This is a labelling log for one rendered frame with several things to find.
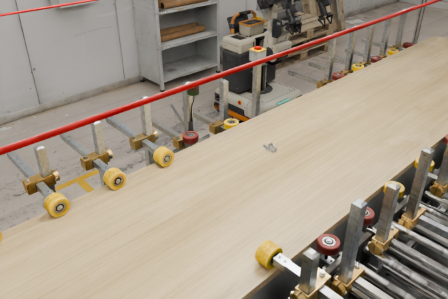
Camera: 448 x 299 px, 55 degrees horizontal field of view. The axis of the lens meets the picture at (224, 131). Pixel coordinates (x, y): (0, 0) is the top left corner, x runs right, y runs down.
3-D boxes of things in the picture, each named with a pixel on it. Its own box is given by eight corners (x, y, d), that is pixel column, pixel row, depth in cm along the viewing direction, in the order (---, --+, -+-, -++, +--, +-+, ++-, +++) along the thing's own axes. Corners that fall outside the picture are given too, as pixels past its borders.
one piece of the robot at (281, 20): (267, 36, 373) (269, 10, 363) (287, 30, 390) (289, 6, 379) (281, 40, 363) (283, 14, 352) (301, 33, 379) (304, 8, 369)
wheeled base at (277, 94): (212, 109, 439) (211, 86, 427) (255, 92, 477) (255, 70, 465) (260, 132, 396) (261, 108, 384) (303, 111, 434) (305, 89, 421)
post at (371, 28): (358, 84, 340) (368, 25, 317) (361, 84, 342) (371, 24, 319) (362, 86, 338) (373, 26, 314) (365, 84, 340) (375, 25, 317)
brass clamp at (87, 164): (81, 166, 190) (79, 156, 187) (107, 154, 198) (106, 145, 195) (87, 172, 186) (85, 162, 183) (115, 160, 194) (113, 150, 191)
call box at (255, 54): (248, 61, 242) (249, 48, 238) (257, 58, 246) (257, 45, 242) (257, 64, 238) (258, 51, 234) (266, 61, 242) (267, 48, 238)
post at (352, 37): (341, 88, 323) (351, 25, 300) (344, 86, 325) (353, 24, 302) (345, 89, 321) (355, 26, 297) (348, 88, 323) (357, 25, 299)
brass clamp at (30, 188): (23, 189, 175) (21, 179, 172) (55, 176, 183) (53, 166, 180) (29, 196, 171) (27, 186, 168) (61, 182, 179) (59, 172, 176)
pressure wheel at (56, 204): (47, 191, 161) (67, 192, 167) (40, 210, 162) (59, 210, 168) (54, 198, 157) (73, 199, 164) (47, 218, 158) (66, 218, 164)
